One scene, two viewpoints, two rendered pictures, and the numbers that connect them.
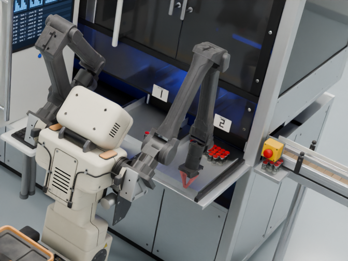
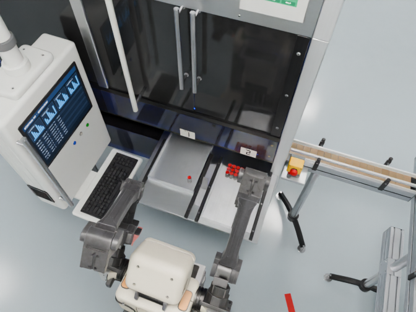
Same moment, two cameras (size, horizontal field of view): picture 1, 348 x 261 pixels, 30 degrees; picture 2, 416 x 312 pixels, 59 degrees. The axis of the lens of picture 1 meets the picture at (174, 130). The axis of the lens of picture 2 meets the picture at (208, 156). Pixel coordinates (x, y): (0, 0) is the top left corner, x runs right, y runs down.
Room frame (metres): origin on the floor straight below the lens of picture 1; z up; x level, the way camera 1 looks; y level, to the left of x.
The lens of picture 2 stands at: (1.51, 0.17, 2.62)
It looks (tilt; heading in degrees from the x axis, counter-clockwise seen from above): 58 degrees down; 351
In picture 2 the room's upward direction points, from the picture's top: 1 degrees clockwise
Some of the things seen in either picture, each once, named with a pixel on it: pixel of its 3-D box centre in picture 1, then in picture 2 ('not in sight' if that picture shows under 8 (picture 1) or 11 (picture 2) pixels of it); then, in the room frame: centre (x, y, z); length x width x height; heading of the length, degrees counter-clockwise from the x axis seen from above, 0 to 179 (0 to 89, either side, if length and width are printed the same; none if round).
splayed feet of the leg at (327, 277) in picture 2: not in sight; (363, 286); (1.91, -0.98, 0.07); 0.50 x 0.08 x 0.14; 62
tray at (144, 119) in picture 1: (145, 121); (182, 159); (2.58, 0.14, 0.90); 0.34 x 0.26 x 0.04; 152
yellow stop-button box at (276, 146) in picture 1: (273, 149); (295, 164); (2.40, -0.44, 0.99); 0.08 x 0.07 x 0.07; 152
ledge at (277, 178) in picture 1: (273, 170); (294, 171); (2.43, -0.47, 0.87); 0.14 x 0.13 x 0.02; 152
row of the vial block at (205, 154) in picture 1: (206, 153); (241, 178); (2.41, -0.16, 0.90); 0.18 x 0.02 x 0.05; 62
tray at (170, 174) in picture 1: (192, 164); (234, 196); (2.31, -0.11, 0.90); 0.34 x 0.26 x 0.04; 152
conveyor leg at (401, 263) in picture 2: not in sight; (387, 271); (1.91, -0.98, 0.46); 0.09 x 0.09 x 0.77; 62
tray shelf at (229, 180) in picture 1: (165, 148); (207, 181); (2.44, 0.02, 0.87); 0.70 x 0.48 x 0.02; 62
